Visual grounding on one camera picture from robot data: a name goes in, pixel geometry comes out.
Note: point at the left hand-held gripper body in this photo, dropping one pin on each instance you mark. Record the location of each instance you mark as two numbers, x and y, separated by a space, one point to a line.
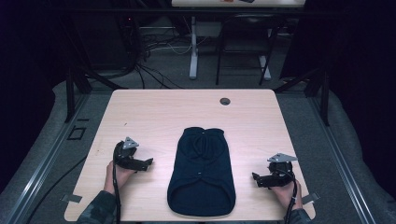
124 154

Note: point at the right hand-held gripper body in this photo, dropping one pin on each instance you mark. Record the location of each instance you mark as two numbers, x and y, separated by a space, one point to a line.
281 171

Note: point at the dark blue knitted vest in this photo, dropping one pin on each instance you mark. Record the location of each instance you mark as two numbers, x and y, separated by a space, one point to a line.
201 174

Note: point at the person's left hand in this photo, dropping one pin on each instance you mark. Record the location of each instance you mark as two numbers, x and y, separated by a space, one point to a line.
120 175

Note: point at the person's right hand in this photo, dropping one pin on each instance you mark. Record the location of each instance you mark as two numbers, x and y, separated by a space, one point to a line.
288 194

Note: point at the grey tape strip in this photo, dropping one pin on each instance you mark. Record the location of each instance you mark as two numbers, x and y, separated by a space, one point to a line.
310 198
71 198

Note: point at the white desk with legs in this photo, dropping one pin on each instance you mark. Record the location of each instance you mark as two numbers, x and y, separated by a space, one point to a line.
193 56

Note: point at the black stool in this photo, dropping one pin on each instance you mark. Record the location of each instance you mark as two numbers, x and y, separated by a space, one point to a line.
246 31

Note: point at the metal floor rail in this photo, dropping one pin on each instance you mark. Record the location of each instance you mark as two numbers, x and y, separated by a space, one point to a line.
46 165
339 161

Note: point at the black metal frame stand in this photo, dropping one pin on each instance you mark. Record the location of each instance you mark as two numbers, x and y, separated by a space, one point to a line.
70 93
323 99

